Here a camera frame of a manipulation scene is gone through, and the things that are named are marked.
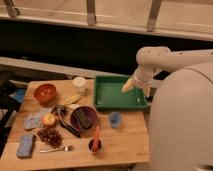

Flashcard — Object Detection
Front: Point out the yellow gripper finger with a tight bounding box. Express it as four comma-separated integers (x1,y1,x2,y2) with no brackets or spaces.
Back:
122,78,134,92

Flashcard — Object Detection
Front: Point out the red apple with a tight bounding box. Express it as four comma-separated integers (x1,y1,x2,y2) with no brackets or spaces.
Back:
41,113,56,127

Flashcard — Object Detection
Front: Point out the black dish brush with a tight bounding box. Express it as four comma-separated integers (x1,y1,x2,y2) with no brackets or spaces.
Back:
51,105,82,139

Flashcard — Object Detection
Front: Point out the grey blue cloth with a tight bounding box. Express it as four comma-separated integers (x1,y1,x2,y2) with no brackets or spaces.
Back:
24,108,51,130

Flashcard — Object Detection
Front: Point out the black sponge in bowl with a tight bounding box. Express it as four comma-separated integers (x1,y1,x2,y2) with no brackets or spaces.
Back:
74,109,92,129

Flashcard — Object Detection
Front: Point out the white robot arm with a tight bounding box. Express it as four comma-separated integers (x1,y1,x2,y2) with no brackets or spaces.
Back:
122,46,213,171

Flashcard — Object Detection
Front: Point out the dark purple bowl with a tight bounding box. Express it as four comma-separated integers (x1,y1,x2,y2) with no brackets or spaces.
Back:
70,106,97,131

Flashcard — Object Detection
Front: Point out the blue small cup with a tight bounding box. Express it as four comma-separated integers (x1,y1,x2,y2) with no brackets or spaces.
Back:
108,112,122,128

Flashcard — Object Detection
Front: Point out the white cup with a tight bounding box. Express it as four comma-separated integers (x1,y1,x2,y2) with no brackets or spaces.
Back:
72,77,87,94

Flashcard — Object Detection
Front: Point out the yellow banana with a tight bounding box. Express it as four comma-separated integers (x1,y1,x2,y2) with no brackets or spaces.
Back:
62,94,82,105

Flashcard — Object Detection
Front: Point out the bunch of dark grapes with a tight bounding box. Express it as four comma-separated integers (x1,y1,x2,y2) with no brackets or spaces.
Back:
37,128,62,148

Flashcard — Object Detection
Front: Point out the green plastic tray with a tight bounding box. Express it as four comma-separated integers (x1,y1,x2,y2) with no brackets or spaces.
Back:
93,76,147,111

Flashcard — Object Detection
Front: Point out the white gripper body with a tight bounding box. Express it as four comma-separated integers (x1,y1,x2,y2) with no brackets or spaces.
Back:
132,67,153,97

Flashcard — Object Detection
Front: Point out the blue sponge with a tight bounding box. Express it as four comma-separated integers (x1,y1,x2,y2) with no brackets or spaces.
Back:
16,134,35,158

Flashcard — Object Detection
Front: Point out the red bowl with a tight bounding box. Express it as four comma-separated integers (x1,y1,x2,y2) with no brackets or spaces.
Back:
34,83,57,104

